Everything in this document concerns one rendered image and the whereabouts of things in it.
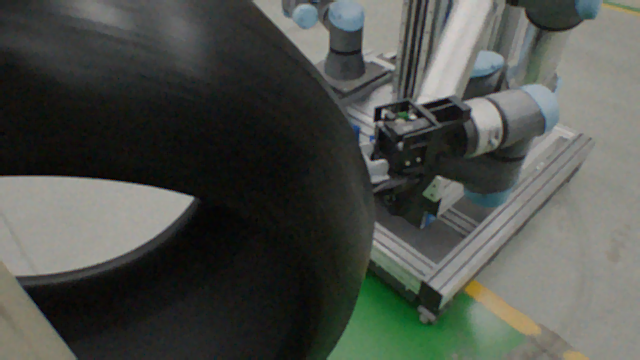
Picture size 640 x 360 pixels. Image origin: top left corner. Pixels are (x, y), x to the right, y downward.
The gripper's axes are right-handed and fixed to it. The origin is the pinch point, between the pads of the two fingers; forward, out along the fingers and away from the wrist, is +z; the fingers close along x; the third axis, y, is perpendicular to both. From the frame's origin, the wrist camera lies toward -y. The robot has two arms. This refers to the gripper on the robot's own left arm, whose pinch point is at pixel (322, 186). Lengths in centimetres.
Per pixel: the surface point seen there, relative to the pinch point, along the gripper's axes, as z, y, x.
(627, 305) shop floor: -130, -112, 1
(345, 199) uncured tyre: 6.6, 16.0, 17.5
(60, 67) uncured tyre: 20.1, 29.0, 17.7
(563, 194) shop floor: -156, -112, -55
